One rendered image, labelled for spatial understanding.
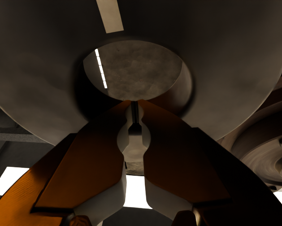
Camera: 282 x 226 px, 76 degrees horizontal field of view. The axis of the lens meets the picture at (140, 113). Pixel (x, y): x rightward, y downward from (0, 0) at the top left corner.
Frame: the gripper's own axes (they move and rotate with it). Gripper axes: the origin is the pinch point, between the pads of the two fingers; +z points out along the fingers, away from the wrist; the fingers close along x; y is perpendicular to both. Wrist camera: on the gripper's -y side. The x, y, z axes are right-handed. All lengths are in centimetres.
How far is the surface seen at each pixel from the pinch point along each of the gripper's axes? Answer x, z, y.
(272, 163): 27.7, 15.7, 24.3
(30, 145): -520, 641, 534
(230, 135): 19.2, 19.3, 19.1
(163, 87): 7.5, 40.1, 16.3
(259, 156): 22.9, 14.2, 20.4
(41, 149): -456, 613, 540
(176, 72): 10.8, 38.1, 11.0
